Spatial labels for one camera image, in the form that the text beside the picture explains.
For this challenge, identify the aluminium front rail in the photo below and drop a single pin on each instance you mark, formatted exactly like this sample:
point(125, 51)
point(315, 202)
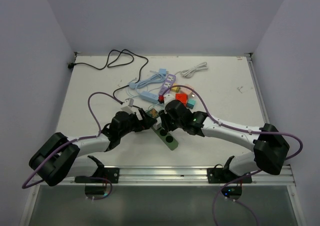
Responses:
point(183, 176)

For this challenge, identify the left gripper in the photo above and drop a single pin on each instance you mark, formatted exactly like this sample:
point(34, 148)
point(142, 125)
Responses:
point(146, 122)

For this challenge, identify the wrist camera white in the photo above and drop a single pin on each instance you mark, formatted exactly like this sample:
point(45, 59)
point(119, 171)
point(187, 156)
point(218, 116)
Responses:
point(165, 99)
point(127, 106)

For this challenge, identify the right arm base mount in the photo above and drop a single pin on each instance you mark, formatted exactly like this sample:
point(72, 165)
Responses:
point(220, 173)

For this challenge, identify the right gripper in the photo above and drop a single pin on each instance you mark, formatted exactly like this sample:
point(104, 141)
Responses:
point(164, 116)

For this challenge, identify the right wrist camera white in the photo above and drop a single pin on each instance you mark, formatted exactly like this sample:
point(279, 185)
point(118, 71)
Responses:
point(165, 99)

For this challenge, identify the pink cube socket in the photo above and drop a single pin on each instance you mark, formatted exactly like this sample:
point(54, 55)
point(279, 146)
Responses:
point(188, 90)

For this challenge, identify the light blue power strip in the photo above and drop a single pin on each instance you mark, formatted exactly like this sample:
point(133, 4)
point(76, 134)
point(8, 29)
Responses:
point(150, 97)

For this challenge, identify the blue plug charger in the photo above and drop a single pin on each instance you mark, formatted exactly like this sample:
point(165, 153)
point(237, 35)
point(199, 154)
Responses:
point(162, 71)

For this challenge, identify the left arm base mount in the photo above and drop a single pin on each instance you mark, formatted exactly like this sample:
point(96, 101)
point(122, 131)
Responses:
point(107, 174)

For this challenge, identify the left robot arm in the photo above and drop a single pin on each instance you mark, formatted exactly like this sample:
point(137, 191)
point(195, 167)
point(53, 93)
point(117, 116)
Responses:
point(62, 157)

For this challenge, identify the right aluminium side rail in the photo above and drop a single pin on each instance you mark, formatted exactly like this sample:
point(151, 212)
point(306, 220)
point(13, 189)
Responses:
point(262, 106)

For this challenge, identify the dark green cube socket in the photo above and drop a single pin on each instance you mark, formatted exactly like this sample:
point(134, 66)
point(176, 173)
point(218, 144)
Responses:
point(153, 113)

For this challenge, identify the white Honor charger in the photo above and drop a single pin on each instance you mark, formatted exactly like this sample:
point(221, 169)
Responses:
point(158, 124)

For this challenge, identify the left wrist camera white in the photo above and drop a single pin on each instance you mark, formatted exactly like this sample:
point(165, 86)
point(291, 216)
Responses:
point(127, 106)

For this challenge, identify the purple power strip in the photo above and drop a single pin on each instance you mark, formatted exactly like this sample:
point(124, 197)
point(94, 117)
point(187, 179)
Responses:
point(169, 81)

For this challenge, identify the teal plug adapter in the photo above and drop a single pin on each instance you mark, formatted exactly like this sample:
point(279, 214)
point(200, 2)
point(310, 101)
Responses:
point(191, 103)

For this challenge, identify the yellow plug adapter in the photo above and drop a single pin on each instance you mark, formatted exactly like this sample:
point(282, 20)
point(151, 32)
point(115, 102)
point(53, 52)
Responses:
point(175, 89)

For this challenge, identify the red cube socket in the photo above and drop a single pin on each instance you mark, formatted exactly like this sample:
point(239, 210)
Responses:
point(183, 98)

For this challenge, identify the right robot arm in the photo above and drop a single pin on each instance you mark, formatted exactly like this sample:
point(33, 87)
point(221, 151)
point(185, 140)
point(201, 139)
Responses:
point(244, 136)

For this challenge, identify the green power strip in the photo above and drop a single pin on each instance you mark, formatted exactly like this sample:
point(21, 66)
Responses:
point(166, 138)

